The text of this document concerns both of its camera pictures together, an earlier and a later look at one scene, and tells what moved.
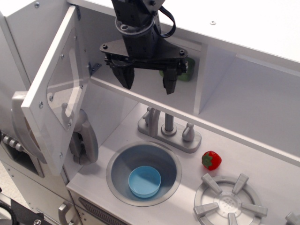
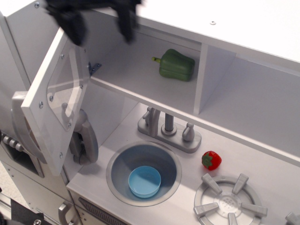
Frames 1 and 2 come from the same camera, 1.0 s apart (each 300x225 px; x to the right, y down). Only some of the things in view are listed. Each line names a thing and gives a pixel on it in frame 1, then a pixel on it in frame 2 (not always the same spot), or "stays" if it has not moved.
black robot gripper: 145,48 → 126,10
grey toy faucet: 185,140 stays
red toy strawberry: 211,160 stays
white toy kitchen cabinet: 223,149 stays
